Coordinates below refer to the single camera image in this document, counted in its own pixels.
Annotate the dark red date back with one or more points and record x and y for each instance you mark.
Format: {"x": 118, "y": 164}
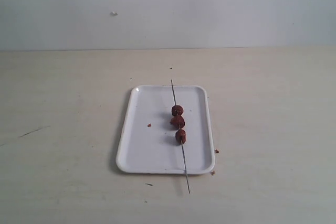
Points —
{"x": 177, "y": 110}

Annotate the dark red date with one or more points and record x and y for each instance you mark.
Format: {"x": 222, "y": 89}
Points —
{"x": 178, "y": 122}
{"x": 177, "y": 110}
{"x": 180, "y": 136}

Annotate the thin metal skewer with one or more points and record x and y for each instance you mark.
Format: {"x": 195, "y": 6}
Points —
{"x": 182, "y": 146}

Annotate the dark red date front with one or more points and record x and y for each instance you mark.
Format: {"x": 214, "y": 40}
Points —
{"x": 180, "y": 136}

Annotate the white rectangular plastic tray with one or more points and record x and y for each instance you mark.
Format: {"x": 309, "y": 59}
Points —
{"x": 154, "y": 150}

